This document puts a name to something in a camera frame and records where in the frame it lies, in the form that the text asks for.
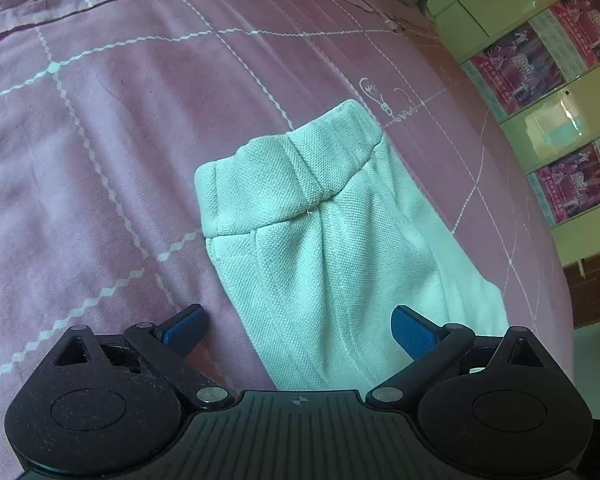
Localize cream glossy wardrobe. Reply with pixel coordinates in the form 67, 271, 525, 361
414, 0, 600, 266

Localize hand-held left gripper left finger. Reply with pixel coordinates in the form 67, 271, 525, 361
52, 303, 236, 412

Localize brown wooden door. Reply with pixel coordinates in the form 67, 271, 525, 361
561, 245, 600, 331

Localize white pants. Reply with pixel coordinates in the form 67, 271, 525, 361
194, 99, 510, 392

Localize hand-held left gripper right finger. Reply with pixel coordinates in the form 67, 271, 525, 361
366, 304, 551, 412

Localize pink checked bed sheet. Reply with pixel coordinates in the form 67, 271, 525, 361
0, 0, 576, 461

